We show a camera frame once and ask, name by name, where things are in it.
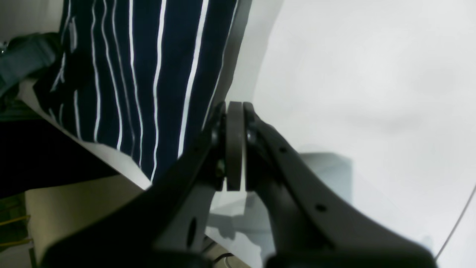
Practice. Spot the navy white striped t-shirt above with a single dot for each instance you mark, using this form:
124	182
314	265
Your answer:
138	76

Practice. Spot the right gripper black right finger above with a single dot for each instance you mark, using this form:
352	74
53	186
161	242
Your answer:
312	227

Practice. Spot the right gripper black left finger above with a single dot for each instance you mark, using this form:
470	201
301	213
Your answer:
164	225

